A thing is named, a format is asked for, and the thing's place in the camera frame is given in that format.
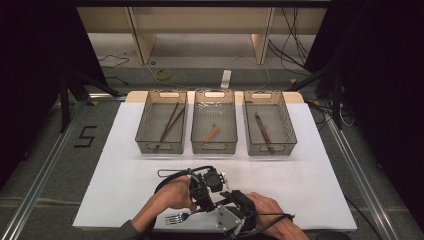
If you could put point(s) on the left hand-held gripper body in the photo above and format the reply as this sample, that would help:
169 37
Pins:
213 179

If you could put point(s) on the translucent grey plastic bin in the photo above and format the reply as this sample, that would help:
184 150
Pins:
214 113
280 125
156 126

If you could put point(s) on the wooden spoon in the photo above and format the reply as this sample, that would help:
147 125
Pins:
211 134

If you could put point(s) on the yellow tape roll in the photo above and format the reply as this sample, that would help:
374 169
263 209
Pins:
163 74

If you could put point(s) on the white power strip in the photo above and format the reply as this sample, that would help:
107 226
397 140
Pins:
226 79

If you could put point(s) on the aluminium floor rail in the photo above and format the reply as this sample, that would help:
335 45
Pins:
360 176
40 180

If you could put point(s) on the black metal stand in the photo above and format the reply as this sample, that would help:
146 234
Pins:
65 100
336 100

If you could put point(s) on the black curtain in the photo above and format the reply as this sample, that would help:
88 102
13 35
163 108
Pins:
33 66
383 83

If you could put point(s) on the person's left hand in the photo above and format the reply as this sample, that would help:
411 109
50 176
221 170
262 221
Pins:
175 195

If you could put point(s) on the white table cover sheet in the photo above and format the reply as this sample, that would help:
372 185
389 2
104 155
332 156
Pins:
300 200

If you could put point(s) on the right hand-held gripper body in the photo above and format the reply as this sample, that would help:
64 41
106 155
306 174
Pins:
230 220

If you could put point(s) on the beige wooden desk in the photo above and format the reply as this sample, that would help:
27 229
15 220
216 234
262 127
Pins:
200 20

